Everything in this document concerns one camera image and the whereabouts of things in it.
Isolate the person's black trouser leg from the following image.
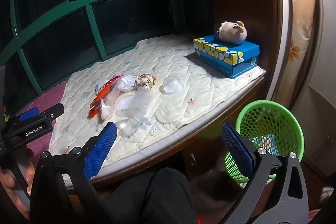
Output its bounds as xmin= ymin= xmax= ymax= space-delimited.
xmin=104 ymin=168 xmax=198 ymax=224

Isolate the beige plush toy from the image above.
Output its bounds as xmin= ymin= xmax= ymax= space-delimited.
xmin=217 ymin=21 xmax=248 ymax=45

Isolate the dark wooden side panel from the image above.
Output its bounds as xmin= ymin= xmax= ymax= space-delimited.
xmin=205 ymin=0 xmax=289 ymax=109

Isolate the white wardrobe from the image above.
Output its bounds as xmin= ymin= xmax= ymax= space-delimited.
xmin=289 ymin=0 xmax=336 ymax=180

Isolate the purple mat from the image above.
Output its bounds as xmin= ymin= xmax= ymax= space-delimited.
xmin=14 ymin=81 xmax=69 ymax=159

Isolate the brown wooden cabinet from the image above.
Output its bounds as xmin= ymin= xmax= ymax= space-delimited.
xmin=63 ymin=74 xmax=266 ymax=189

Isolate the pink floral bedding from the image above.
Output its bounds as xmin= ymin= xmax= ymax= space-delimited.
xmin=308 ymin=186 xmax=336 ymax=222

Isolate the colourful plastic packet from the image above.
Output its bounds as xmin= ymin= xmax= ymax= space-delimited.
xmin=249 ymin=133 xmax=279 ymax=155

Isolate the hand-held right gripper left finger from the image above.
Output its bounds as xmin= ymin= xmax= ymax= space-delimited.
xmin=28 ymin=122 xmax=118 ymax=224

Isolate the blue dotted shoe box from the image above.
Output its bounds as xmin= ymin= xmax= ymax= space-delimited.
xmin=193 ymin=34 xmax=260 ymax=79

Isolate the clear plastic container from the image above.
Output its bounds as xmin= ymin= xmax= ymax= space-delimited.
xmin=115 ymin=109 xmax=156 ymax=138

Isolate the small white plastic lid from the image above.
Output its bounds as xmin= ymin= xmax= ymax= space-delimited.
xmin=117 ymin=75 xmax=137 ymax=90

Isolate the paper wad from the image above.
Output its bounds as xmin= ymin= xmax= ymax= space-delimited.
xmin=134 ymin=73 xmax=154 ymax=90

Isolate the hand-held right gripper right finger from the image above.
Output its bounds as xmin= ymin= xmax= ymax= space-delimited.
xmin=221 ymin=123 xmax=310 ymax=224

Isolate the clear plastic dome lid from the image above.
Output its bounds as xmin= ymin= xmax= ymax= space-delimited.
xmin=161 ymin=76 xmax=181 ymax=94

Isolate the green plastic mesh basket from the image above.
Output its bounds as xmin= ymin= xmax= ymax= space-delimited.
xmin=224 ymin=100 xmax=305 ymax=184

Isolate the clear plastic cup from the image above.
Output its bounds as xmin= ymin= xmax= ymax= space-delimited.
xmin=129 ymin=89 xmax=156 ymax=122

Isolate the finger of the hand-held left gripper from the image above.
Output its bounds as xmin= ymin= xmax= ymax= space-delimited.
xmin=22 ymin=103 xmax=65 ymax=123
xmin=10 ymin=108 xmax=40 ymax=125

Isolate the white quilted mat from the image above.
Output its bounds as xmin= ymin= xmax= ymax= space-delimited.
xmin=49 ymin=33 xmax=264 ymax=177

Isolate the green window frame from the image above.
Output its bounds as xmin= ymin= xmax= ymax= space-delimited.
xmin=0 ymin=0 xmax=213 ymax=106

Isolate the person's left hand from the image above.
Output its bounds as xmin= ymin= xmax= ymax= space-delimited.
xmin=0 ymin=158 xmax=36 ymax=219

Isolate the orange snack wrapper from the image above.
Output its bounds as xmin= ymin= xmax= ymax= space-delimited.
xmin=89 ymin=76 xmax=124 ymax=119

